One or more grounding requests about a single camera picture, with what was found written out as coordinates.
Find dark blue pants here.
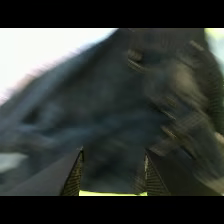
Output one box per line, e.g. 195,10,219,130
0,28,224,197

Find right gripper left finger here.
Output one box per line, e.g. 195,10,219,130
0,148,85,197

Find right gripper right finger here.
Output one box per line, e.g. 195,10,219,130
143,149,222,197

